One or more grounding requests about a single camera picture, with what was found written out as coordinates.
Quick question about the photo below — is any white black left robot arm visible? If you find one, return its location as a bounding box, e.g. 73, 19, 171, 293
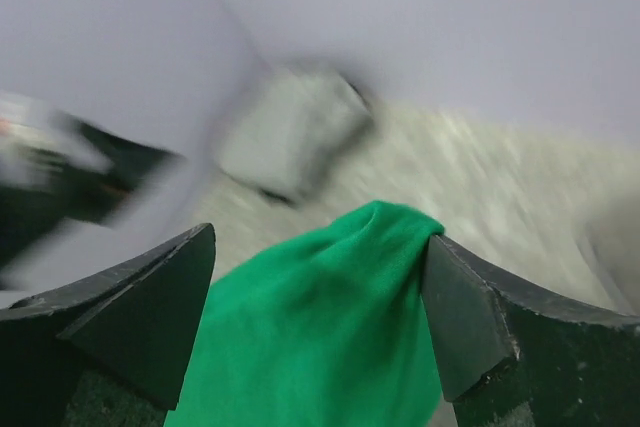
1, 92, 184, 291

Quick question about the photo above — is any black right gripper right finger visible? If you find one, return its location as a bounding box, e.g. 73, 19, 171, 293
422, 235, 639, 427

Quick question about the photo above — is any green t shirt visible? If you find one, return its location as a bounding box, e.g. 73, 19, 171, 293
166, 201, 443, 427

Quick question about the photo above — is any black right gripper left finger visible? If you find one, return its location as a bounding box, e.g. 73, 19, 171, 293
1, 224, 216, 426

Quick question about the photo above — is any folded grey t shirt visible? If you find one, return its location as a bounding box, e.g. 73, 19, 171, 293
214, 62, 373, 204

